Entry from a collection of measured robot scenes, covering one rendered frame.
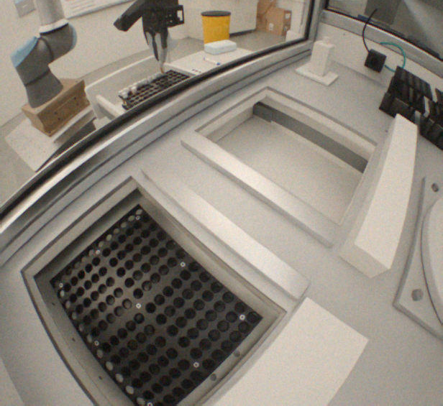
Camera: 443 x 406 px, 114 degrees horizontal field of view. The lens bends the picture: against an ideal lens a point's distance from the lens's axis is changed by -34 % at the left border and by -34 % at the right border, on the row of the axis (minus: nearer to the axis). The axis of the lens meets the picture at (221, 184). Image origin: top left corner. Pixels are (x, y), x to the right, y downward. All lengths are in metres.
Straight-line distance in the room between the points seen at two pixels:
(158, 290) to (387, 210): 0.27
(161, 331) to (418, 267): 0.30
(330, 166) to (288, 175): 0.11
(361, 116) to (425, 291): 0.33
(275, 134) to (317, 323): 0.42
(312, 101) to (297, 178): 0.15
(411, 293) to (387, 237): 0.08
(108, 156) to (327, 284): 0.30
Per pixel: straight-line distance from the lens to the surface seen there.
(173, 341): 0.26
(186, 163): 0.29
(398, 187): 0.30
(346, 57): 0.72
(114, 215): 0.41
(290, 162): 0.46
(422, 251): 0.31
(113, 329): 0.28
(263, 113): 0.54
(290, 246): 0.23
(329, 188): 0.45
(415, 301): 0.29
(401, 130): 0.43
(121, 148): 0.31
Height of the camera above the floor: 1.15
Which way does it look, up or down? 54 degrees down
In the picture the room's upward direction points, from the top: straight up
